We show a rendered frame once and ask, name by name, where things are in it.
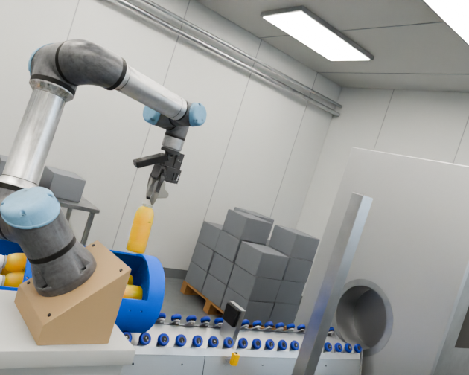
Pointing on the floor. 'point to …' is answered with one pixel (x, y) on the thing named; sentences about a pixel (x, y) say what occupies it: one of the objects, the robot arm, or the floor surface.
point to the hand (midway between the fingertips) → (149, 199)
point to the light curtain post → (333, 284)
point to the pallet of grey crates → (251, 267)
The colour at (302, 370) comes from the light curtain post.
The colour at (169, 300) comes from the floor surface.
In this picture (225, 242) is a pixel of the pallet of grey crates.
